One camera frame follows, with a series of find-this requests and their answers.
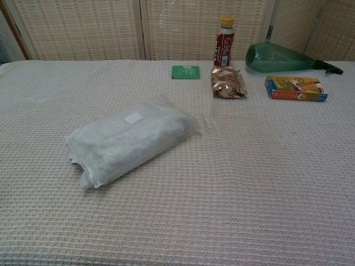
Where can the translucent plastic bag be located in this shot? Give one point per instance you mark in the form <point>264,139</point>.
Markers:
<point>130,138</point>

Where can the white clothes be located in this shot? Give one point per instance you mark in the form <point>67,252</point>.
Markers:
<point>84,181</point>

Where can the green square sachet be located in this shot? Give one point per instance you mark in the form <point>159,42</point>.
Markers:
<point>185,72</point>

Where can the white waffle tablecloth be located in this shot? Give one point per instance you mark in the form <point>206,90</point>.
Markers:
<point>222,180</point>

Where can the gold foil snack packet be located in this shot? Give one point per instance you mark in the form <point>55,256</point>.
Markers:
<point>227,84</point>

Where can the yellow capped drink bottle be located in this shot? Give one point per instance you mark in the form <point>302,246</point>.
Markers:
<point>223,47</point>

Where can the woven folding screen panel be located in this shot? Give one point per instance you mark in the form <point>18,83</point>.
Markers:
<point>294,25</point>
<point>335,30</point>
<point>183,27</point>
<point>80,27</point>

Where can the green glass vase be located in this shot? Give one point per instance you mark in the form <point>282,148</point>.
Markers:
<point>274,59</point>

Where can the colourful cardboard box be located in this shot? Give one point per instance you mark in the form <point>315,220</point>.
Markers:
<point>296,88</point>

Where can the metal screen hinge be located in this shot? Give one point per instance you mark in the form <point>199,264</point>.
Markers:
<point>270,32</point>

